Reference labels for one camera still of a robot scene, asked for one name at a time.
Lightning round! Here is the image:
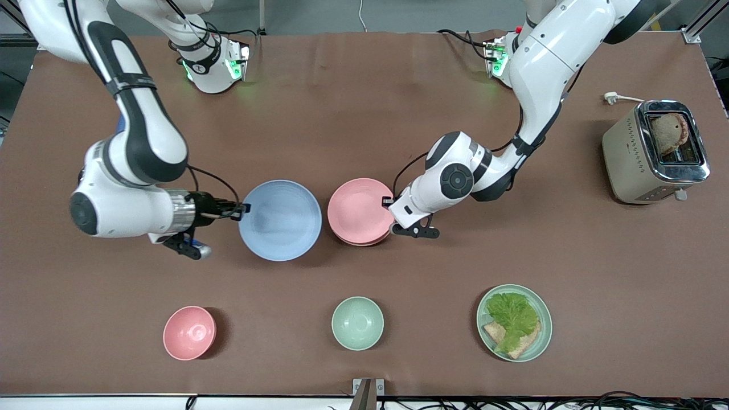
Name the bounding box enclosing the brown bread slice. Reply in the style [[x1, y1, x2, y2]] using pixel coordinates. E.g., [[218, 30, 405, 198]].
[[483, 320, 542, 360]]

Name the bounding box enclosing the black left base cable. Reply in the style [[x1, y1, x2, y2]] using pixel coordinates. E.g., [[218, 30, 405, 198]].
[[436, 28, 492, 62]]

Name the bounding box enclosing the brown table cover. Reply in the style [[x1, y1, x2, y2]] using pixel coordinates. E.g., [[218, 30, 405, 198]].
[[0, 30, 729, 399]]

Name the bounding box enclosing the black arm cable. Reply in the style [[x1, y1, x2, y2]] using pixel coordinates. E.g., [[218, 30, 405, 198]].
[[187, 164, 243, 207], [392, 104, 526, 198]]

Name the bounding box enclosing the light green plate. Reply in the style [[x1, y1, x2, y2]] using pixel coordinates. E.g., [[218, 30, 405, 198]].
[[476, 284, 553, 363]]

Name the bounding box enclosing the pink plate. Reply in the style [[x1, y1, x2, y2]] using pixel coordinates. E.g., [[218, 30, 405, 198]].
[[327, 178, 396, 245]]

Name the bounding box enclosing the metal table bracket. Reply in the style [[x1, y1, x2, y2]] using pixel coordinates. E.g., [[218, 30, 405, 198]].
[[352, 378, 386, 410]]

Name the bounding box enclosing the brown toast slice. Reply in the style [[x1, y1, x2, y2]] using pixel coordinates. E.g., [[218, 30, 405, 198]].
[[650, 113, 691, 157]]

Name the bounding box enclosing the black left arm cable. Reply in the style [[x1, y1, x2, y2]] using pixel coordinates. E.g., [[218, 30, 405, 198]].
[[392, 104, 526, 198]]

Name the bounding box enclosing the beige plate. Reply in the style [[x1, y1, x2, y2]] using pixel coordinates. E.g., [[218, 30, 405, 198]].
[[333, 225, 392, 248]]

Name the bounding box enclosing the beige chrome toaster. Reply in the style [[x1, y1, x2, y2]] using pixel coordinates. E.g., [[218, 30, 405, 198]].
[[602, 100, 711, 206]]

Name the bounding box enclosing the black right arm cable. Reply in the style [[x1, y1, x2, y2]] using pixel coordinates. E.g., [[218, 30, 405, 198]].
[[187, 164, 243, 207]]

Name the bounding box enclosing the black base cable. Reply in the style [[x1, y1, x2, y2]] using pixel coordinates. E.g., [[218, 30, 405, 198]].
[[436, 28, 492, 62], [168, 0, 257, 43]]

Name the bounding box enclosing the green lettuce leaf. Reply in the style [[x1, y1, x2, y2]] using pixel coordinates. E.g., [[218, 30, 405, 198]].
[[485, 292, 540, 354]]

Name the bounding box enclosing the aluminium frame profile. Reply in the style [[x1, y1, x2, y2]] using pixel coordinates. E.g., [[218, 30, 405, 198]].
[[0, 0, 55, 52], [682, 0, 729, 45]]

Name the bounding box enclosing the pink bowl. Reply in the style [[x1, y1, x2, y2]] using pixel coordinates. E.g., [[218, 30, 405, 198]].
[[163, 306, 217, 361]]

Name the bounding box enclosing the light green bowl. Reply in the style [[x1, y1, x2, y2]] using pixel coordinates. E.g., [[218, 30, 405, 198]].
[[331, 296, 385, 351]]

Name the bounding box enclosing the light blue plate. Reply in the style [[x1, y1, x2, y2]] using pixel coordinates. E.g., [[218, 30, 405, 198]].
[[238, 179, 323, 262]]

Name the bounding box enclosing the black right base cable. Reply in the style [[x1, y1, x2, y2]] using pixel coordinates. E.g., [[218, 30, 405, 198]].
[[168, 0, 257, 43]]

